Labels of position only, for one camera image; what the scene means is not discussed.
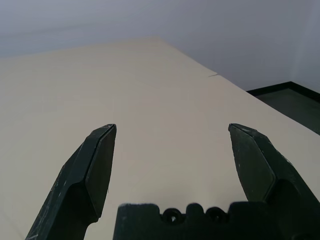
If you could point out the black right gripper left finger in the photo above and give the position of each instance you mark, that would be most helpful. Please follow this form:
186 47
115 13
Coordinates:
82 180

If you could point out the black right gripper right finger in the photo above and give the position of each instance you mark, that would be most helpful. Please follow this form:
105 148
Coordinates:
260 165

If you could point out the dark mat with black border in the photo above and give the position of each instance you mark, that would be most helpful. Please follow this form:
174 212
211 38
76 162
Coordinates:
292 100

